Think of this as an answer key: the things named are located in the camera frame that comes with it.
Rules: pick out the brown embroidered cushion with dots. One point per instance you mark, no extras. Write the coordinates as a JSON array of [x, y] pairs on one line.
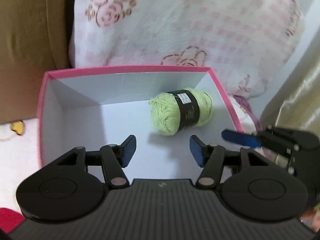
[[35, 35]]

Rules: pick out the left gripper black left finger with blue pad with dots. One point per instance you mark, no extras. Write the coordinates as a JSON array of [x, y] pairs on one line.
[[76, 183]]

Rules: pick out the beige satin curtain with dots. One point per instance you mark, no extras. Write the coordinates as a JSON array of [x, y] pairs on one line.
[[296, 105]]

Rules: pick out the green yarn ball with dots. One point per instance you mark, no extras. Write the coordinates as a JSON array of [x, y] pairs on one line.
[[174, 111]]

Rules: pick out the white bear pattern blanket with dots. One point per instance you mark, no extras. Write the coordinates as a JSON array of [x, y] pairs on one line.
[[29, 145]]

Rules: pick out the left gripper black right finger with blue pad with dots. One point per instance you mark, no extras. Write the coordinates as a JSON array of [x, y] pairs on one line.
[[248, 183]]

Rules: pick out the pink floral pillow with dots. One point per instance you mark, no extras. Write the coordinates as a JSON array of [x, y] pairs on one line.
[[245, 42]]

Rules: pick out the pink cardboard box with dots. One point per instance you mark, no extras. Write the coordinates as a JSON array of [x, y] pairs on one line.
[[107, 85]]

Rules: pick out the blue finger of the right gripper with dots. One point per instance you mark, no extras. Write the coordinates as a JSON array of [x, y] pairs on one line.
[[240, 138]]

